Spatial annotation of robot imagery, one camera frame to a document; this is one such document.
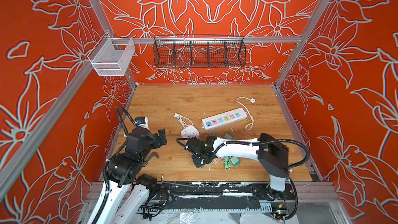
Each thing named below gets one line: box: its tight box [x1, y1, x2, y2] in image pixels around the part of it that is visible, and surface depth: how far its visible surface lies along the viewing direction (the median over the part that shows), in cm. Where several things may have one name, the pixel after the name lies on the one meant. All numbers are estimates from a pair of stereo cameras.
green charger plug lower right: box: [230, 156, 241, 167], surface depth 81 cm
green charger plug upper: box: [223, 132, 233, 140], surface depth 93 cm
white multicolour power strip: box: [201, 107, 248, 131], surface depth 99 cm
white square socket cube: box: [180, 125, 201, 139], surface depth 92 cm
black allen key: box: [144, 151, 160, 162], surface depth 86 cm
